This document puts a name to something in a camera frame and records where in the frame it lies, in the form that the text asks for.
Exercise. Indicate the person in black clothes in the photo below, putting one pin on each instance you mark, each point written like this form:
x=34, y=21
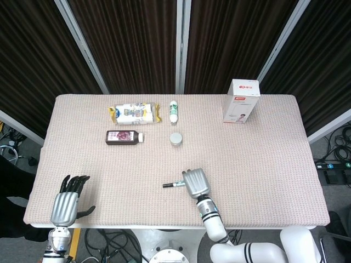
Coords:
x=13, y=186

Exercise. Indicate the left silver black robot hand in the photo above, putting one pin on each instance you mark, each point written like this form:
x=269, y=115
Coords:
x=64, y=208

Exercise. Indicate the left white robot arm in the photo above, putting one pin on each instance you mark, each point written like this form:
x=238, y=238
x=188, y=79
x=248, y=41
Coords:
x=57, y=242

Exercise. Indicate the aluminium partition post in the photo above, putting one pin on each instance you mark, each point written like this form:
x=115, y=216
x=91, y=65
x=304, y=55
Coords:
x=182, y=46
x=282, y=41
x=82, y=46
x=329, y=127
x=19, y=127

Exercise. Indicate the yellow white snack bag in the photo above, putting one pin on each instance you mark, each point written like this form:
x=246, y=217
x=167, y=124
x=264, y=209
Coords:
x=134, y=113

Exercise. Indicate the chrome stool frame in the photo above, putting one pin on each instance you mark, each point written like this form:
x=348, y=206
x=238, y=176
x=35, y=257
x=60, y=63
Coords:
x=9, y=149

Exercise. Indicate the small white green bottle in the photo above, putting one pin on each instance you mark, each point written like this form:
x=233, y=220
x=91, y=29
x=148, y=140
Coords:
x=173, y=111

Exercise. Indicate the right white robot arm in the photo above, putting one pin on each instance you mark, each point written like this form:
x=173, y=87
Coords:
x=214, y=222

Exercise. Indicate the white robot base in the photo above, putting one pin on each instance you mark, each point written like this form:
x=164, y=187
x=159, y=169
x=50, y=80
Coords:
x=167, y=243

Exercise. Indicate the black marker cap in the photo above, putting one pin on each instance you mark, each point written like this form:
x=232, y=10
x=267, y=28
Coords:
x=167, y=185

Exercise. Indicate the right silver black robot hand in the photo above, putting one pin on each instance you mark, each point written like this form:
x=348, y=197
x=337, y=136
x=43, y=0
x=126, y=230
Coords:
x=197, y=183

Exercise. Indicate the small round grey jar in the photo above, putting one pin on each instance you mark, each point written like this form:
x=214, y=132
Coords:
x=175, y=138

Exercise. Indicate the dark purple bottle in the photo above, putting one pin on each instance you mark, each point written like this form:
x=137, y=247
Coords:
x=120, y=137

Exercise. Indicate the yellow floor strip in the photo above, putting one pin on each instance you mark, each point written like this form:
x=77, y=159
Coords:
x=74, y=242

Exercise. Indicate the pink woven tablecloth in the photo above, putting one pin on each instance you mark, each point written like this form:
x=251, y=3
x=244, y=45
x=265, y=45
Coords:
x=246, y=164

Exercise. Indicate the white desk lamp box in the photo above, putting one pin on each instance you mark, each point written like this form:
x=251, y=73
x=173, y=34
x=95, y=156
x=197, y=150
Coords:
x=238, y=108

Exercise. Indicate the dark ribbed partition panel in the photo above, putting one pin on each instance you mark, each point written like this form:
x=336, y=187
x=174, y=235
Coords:
x=230, y=41
x=323, y=68
x=35, y=68
x=131, y=46

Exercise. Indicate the black power strip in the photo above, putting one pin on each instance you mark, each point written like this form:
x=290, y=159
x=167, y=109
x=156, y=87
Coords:
x=331, y=165

